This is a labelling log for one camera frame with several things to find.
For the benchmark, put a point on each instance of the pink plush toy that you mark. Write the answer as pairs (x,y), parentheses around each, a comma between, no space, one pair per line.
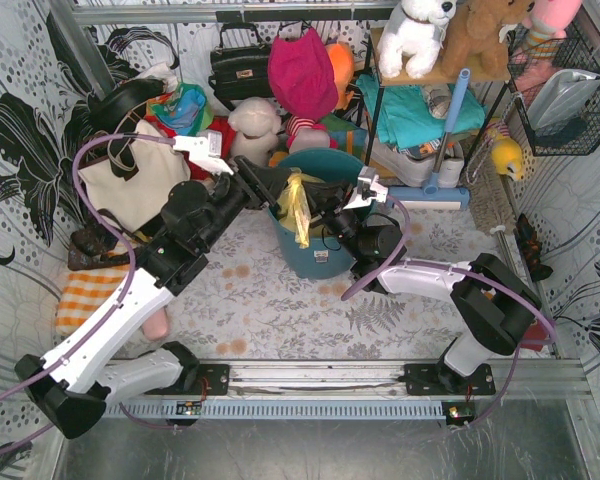
(546,26)

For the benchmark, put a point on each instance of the bristle broom with handle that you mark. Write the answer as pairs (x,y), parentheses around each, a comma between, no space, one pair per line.
(491,209)

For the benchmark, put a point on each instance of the yellow plush duck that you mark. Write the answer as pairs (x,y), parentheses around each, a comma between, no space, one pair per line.
(506,154)

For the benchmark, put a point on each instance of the rainbow striped bag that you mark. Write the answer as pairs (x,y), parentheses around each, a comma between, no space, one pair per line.
(350,138)

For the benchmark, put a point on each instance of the light blue floor squeegee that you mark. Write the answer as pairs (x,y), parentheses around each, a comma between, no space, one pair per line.
(431,195)

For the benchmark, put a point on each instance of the brown teddy bear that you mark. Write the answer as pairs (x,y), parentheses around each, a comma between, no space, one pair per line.
(479,28)

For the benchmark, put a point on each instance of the magenta cloth hat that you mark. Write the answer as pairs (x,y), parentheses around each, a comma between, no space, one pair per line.
(301,76)

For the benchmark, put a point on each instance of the white plush lamb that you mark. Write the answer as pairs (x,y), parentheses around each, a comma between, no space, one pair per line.
(257,125)

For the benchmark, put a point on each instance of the yellow translucent trash bag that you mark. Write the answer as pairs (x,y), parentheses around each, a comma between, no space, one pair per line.
(294,212)

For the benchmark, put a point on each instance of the silver foil pouch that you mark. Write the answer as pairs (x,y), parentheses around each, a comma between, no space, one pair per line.
(562,97)

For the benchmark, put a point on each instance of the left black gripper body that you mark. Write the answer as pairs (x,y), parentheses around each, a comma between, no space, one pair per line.
(253,181)

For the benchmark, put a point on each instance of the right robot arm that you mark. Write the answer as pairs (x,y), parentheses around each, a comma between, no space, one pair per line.
(496,306)

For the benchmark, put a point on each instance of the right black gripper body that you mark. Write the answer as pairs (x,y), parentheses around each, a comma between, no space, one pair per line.
(327,208)

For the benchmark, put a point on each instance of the teal plastic trash bin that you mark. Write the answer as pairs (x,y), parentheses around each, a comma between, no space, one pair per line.
(324,258)

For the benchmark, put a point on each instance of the pink sponge block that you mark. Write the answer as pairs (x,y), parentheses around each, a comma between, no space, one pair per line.
(157,326)

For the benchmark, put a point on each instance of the orange plush toy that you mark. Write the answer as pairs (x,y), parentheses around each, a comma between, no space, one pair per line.
(342,61)

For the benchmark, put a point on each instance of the black leather handbag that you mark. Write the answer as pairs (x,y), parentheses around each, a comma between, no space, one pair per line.
(240,73)

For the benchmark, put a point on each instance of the orange checkered towel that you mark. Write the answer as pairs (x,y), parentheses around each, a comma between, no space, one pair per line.
(84,293)

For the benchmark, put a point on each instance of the white plush dog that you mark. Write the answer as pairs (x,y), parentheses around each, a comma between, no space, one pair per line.
(413,36)

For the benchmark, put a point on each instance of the colourful print bag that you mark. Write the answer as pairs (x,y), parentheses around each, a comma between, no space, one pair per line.
(185,111)

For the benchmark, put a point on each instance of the brown leather bag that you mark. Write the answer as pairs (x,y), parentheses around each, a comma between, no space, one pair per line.
(92,247)

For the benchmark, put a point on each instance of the black wire basket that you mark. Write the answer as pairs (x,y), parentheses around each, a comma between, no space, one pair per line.
(579,136)

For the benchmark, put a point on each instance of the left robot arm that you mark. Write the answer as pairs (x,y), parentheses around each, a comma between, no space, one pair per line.
(74,383)

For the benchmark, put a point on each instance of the white sneakers pair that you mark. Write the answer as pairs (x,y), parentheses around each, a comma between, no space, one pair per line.
(415,172)

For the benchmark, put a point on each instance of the purple orange sock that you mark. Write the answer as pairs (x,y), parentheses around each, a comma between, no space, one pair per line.
(535,338)

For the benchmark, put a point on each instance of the aluminium front rail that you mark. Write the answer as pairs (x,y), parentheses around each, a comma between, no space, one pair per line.
(527,378)

